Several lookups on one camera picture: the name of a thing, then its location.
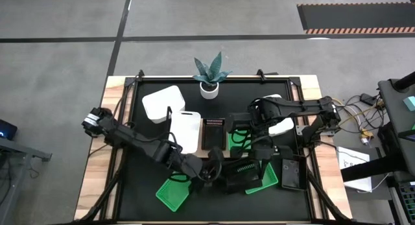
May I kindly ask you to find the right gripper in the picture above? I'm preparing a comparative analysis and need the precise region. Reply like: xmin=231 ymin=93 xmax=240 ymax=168
xmin=251 ymin=143 xmax=294 ymax=182

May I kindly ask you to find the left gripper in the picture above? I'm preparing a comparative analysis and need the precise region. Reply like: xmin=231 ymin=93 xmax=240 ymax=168
xmin=180 ymin=148 xmax=228 ymax=192

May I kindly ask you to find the green slotted plastic basket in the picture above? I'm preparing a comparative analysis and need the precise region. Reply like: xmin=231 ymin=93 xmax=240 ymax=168
xmin=245 ymin=161 xmax=279 ymax=195
xmin=227 ymin=129 xmax=253 ymax=152
xmin=155 ymin=172 xmax=193 ymax=213

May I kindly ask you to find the white cutting board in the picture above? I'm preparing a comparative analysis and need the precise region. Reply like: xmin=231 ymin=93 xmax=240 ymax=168
xmin=168 ymin=111 xmax=202 ymax=154

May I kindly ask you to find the white plastic storage bin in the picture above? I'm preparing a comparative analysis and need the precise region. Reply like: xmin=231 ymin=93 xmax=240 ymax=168
xmin=141 ymin=85 xmax=186 ymax=124
xmin=255 ymin=94 xmax=295 ymax=137

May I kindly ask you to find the black table mat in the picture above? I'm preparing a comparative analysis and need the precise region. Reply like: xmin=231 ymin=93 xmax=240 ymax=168
xmin=116 ymin=78 xmax=314 ymax=222

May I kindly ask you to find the snake plant with white pot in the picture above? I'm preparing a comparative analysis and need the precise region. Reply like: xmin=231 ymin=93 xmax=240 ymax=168
xmin=192 ymin=51 xmax=233 ymax=100

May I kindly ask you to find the black cart bar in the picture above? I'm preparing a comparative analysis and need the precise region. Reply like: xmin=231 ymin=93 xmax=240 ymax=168
xmin=340 ymin=155 xmax=401 ymax=183

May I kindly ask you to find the black power adapter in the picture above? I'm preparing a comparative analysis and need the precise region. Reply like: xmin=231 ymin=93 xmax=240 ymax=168
xmin=360 ymin=93 xmax=377 ymax=106

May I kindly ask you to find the dark grey cart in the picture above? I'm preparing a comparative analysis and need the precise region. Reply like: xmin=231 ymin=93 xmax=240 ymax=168
xmin=377 ymin=71 xmax=415 ymax=177

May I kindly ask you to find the backlit keyboard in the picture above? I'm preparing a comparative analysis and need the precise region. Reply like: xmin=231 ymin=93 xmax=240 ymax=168
xmin=397 ymin=181 xmax=415 ymax=225

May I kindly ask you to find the teal block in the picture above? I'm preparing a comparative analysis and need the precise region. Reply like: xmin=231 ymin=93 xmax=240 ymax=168
xmin=403 ymin=95 xmax=415 ymax=112

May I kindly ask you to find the black hazard-striped floor mat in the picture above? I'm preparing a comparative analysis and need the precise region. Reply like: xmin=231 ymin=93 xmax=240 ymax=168
xmin=297 ymin=3 xmax=415 ymax=35

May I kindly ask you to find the grey metal stand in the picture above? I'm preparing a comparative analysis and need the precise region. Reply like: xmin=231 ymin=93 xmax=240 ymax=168
xmin=0 ymin=137 xmax=53 ymax=225

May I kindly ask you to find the black device with blue light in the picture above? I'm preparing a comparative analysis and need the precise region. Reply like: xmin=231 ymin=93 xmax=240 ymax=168
xmin=0 ymin=119 xmax=19 ymax=141

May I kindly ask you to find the yellow cable connector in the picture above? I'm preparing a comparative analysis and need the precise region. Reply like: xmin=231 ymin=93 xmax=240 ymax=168
xmin=359 ymin=129 xmax=374 ymax=145

